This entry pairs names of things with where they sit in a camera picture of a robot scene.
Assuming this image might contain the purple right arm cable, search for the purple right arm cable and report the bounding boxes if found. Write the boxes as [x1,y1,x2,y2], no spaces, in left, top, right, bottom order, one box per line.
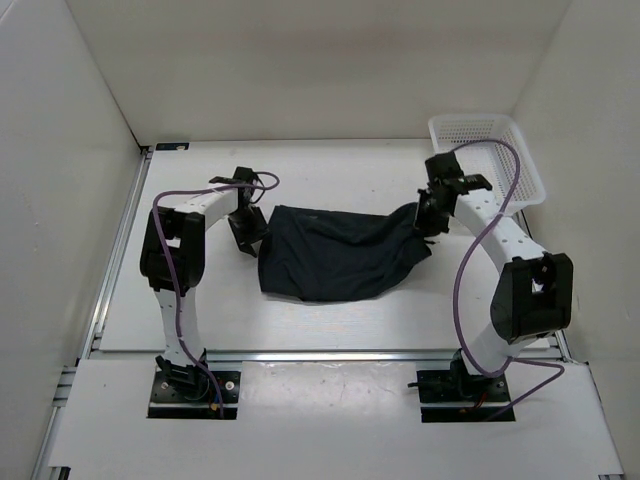
[451,139,568,416]

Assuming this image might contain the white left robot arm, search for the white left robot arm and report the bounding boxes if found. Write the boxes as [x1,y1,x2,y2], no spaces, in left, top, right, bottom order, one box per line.
[139,167,280,408]

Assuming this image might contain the white plastic mesh basket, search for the white plastic mesh basket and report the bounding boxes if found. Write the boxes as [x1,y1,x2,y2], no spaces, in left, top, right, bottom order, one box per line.
[428,113,546,215]

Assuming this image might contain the dark navy shorts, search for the dark navy shorts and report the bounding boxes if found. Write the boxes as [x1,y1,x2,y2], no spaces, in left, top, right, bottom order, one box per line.
[258,203,431,303]

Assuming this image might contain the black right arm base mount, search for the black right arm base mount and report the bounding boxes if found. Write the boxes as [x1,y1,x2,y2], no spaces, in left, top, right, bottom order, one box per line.
[407,350,516,424]

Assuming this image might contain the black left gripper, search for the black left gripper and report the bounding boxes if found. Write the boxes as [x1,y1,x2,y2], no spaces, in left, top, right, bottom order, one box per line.
[226,206,272,256]

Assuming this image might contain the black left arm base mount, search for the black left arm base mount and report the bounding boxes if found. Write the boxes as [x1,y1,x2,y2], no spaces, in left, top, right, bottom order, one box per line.
[147,356,241,420]

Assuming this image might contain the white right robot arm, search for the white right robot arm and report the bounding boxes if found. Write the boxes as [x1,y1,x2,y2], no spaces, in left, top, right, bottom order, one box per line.
[414,174,574,400]

